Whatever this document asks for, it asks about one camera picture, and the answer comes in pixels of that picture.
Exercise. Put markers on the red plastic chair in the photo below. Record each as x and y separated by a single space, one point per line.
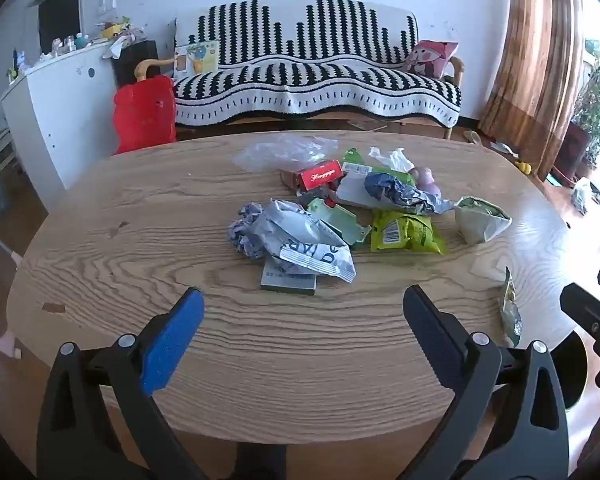
142 115

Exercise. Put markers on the pink cartoon cushion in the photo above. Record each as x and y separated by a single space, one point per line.
430 59

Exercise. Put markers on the green carton box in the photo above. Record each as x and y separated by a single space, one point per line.
357 160

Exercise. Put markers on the black white patterned blanket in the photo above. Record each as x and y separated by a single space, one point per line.
320 80

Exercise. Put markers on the large silver lettered wrapper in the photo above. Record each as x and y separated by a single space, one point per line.
300 240

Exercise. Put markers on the grey flat box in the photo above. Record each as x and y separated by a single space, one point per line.
285 282

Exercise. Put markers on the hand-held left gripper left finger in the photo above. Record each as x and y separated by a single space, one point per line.
172 340

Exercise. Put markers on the red plastic scrap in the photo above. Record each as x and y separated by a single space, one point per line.
331 202

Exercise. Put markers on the pair of beige slippers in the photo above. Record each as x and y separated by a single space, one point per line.
472 136

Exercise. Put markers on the white cabinet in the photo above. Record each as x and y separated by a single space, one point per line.
65 110

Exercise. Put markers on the blue white crumpled wrapper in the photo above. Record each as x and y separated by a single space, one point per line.
405 195

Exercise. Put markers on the group of small bottles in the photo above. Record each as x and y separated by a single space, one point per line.
67 44

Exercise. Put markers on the clear plastic bag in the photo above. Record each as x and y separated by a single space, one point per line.
280 152

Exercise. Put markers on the yellow bowl with papers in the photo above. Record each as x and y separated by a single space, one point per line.
117 32

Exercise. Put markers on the light green plastic package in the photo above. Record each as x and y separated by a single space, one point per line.
345 222

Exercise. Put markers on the brown curtain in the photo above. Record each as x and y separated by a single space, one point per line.
530 60

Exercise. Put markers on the white plastic bag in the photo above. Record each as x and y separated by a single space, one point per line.
582 195

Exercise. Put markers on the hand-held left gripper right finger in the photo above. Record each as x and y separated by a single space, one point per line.
430 340

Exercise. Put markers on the wooden frame sofa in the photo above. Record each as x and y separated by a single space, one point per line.
150 63

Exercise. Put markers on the lime green snack packet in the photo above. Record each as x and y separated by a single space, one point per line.
407 232

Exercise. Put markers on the black side cabinet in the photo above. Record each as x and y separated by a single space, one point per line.
137 57

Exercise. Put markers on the white crumpled plastic film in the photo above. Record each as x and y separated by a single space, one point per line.
392 159

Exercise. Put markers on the colourful picture book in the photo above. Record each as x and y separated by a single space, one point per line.
196 60

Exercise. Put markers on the white green snack packet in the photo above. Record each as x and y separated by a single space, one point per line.
480 220

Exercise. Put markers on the crumpled blue white paper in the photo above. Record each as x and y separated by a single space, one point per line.
245 230

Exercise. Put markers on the small blue toy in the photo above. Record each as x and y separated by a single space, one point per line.
16 62

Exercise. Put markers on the flat cardboard piece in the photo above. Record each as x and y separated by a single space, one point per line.
367 125

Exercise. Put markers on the red cigarette box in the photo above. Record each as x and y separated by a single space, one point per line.
321 174

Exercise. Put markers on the small yellow toy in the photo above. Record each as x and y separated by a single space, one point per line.
523 167

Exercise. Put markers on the dark green upright packet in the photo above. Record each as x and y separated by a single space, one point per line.
510 310

